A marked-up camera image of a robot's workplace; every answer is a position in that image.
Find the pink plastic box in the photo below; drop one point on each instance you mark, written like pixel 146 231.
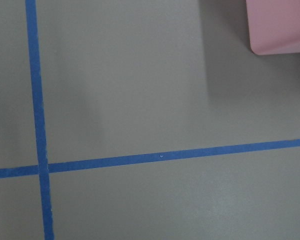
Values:
pixel 274 26

